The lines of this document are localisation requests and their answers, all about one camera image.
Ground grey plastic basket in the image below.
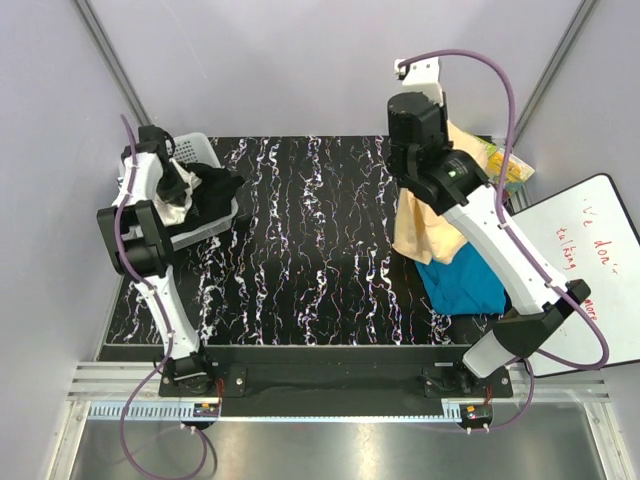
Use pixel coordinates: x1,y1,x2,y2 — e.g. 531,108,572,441
113,125,244,250

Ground white t shirt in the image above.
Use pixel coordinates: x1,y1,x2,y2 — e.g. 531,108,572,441
153,159,202,227

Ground peach t shirt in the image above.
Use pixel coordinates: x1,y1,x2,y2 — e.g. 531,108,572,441
391,117,496,266

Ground blue folded t shirt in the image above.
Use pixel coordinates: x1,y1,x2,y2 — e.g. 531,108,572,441
415,244,506,315

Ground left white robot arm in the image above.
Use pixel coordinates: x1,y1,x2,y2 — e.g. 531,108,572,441
97,123,216,396

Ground black t shirt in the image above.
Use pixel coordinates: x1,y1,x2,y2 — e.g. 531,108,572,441
168,162,245,237

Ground yellow picture book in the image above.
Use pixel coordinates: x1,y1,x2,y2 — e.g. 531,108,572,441
485,145,535,201

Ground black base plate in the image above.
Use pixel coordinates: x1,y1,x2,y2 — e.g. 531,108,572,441
159,346,513,421

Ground white whiteboard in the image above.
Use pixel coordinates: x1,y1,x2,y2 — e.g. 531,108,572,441
509,172,640,379

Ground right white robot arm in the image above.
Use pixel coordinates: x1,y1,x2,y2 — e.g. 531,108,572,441
387,50,591,397

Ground aluminium frame rail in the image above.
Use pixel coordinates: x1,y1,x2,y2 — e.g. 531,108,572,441
67,362,610,423

